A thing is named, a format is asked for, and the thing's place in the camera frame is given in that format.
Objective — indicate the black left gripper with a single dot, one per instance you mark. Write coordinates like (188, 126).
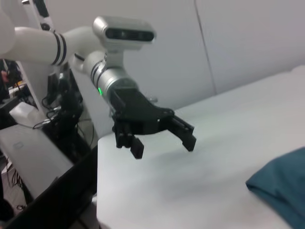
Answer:
(138, 112)

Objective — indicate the teal t-shirt with beige print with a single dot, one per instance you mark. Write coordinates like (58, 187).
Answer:
(286, 186)

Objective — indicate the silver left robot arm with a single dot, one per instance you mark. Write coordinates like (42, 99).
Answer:
(78, 47)

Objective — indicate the dark robot chest edge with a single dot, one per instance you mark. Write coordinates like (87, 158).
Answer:
(59, 190)

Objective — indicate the grey cabinet box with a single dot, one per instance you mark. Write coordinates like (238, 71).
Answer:
(28, 152)

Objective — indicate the pale grey plastic box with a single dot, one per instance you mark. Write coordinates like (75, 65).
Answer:
(23, 114)

